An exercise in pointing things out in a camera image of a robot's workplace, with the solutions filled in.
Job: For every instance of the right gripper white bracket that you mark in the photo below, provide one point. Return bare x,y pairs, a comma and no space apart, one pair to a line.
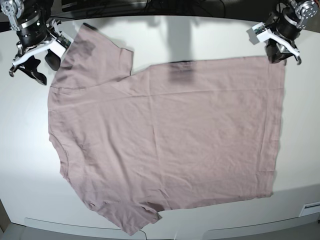
36,37

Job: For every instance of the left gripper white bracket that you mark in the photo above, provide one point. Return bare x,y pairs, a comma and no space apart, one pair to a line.
278,48

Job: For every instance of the mauve T-shirt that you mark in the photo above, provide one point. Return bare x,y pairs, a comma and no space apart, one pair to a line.
177,135

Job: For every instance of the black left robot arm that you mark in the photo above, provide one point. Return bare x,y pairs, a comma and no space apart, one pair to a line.
283,27

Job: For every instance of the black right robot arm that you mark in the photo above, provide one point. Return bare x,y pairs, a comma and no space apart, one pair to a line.
25,10

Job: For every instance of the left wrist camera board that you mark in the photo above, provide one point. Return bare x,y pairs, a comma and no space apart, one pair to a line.
258,28

